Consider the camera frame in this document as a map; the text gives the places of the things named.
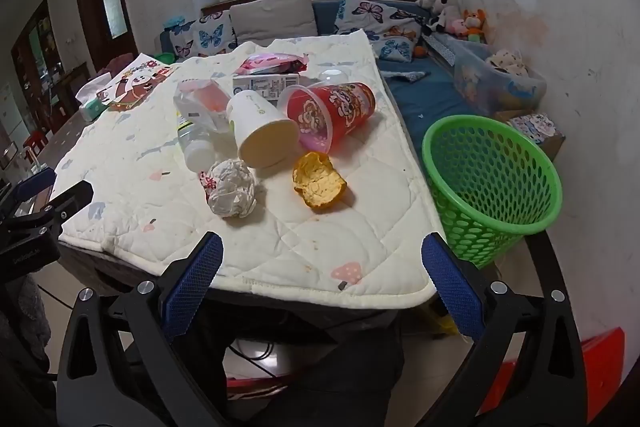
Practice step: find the spotted white cloth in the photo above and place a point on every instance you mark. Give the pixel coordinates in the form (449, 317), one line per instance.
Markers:
(507, 62)

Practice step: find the grey plush toy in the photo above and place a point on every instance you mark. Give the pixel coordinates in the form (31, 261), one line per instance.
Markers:
(427, 1)

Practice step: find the cardboard box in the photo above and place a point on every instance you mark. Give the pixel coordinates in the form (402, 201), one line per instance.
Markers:
(555, 142)

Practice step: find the red plastic stool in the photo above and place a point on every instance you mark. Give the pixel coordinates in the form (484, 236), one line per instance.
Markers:
(600, 357)

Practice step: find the pink plush toy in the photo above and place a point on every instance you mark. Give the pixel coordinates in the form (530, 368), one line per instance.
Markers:
(459, 27)

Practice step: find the small red stool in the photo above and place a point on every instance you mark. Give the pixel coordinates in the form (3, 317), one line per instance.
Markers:
(32, 139)

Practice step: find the green plastic basket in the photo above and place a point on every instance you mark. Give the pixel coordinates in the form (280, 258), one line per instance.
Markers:
(428, 152)

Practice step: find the grey striped panel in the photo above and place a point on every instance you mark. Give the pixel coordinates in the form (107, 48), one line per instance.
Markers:
(442, 49)

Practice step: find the white quilted blanket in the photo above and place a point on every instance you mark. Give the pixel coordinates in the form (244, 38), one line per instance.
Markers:
(150, 187)

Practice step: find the white paper ball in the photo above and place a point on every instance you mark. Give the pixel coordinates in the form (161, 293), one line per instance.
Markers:
(230, 192)

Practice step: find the wooden side table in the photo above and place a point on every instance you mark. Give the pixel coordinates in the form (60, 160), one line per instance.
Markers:
(70, 82)

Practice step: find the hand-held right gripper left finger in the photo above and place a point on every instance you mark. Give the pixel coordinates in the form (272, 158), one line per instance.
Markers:
(192, 287)

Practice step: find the maroon cloth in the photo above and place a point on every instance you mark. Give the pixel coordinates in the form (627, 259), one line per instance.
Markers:
(120, 63)

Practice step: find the green bowl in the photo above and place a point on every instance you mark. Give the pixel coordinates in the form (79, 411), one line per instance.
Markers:
(164, 57)

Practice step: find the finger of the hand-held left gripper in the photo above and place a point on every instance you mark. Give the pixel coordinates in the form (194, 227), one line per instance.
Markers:
(70, 204)
(35, 184)

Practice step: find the small orange ball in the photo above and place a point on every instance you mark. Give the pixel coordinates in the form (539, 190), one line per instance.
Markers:
(420, 52)

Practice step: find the clear plastic bowl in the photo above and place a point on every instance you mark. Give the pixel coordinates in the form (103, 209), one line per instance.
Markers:
(334, 76)

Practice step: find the clear plastic bottle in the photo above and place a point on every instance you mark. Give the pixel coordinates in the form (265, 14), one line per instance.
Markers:
(197, 152)

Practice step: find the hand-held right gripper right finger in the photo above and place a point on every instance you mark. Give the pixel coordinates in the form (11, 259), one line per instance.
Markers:
(452, 287)

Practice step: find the beige cushion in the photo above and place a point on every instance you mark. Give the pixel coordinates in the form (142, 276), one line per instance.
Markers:
(275, 17)

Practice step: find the panda printed bag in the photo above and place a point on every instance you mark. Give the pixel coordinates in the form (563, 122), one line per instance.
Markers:
(130, 87)

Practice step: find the clear storage bin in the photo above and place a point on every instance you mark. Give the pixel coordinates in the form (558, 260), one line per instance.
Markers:
(480, 82)

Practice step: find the pink snack packet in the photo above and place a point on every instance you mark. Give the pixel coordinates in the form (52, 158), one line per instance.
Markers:
(265, 64)

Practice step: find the yellow wrapper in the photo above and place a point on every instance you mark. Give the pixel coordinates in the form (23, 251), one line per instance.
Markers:
(320, 187)

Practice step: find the white carton box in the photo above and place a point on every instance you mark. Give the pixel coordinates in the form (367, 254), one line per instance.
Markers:
(265, 83)

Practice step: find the teal cloth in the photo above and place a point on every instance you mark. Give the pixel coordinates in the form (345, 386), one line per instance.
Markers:
(177, 23)

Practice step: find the orange fox plush toy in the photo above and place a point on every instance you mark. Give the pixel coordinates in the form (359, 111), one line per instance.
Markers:
(475, 19)

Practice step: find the brown door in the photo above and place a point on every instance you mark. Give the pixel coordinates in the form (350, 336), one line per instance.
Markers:
(90, 7)

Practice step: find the green tissue pack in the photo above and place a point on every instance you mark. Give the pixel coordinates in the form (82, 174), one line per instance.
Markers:
(92, 107)

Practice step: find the white paper cup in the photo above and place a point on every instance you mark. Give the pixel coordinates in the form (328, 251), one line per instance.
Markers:
(250, 117)

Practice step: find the red printed plastic cup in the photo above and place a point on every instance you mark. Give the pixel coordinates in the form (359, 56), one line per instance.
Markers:
(345, 107)

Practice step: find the yellow object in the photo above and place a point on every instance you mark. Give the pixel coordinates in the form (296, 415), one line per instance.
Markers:
(442, 324)

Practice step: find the wooden shelf cabinet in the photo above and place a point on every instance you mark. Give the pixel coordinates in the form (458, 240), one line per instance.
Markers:
(40, 57)

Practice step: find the patterned grey cloth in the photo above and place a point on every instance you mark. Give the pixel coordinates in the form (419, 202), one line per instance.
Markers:
(412, 77)

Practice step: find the butterfly print pillow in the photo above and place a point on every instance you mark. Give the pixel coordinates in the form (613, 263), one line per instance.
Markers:
(210, 37)
(370, 17)

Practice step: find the blue mattress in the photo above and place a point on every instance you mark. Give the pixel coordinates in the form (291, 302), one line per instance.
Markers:
(430, 97)

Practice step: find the stack of printed packets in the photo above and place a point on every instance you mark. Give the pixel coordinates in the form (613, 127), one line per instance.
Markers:
(532, 127)

